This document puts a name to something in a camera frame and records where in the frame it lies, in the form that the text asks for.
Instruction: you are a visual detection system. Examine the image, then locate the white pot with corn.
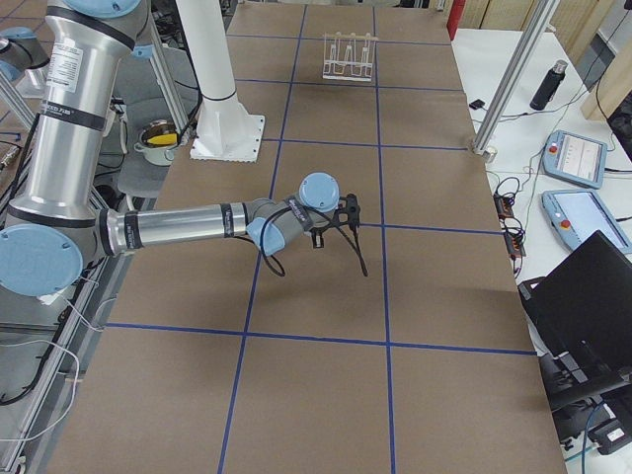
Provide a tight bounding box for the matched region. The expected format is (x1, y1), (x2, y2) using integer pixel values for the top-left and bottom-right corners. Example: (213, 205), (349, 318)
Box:
(133, 119), (178, 167)

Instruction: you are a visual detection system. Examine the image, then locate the aluminium frame post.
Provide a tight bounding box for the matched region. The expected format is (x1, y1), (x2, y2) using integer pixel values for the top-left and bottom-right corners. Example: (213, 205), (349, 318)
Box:
(471, 0), (560, 163)

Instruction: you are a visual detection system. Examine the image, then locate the white wire cup holder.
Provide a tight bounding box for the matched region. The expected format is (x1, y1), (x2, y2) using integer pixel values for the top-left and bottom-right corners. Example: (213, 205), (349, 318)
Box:
(322, 32), (378, 82)

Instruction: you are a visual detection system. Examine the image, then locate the blue teach pendant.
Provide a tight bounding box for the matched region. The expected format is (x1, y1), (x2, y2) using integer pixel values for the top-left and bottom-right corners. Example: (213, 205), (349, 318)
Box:
(541, 129), (608, 190)
(541, 190), (631, 255)

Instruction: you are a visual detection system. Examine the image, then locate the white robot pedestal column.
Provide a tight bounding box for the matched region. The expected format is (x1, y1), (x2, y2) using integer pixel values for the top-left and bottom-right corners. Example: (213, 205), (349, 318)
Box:
(177, 0), (265, 162)

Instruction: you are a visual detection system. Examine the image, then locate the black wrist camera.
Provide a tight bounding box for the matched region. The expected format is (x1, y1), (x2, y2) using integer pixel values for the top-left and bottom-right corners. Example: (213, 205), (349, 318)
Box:
(345, 194), (360, 231)

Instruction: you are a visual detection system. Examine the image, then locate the black smartphone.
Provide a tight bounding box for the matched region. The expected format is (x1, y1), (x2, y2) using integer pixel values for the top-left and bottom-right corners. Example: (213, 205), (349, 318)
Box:
(468, 99), (485, 110)

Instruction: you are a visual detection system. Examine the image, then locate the black water bottle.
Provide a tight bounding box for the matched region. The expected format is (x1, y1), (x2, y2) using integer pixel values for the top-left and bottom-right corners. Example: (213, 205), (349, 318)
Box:
(529, 59), (569, 112)

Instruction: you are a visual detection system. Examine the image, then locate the black laptop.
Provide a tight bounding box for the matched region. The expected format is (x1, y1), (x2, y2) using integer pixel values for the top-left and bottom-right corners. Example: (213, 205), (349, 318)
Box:
(518, 231), (631, 396)

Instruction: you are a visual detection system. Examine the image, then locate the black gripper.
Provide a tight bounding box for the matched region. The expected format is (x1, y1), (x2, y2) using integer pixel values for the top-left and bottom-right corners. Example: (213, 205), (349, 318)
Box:
(309, 200), (354, 247)

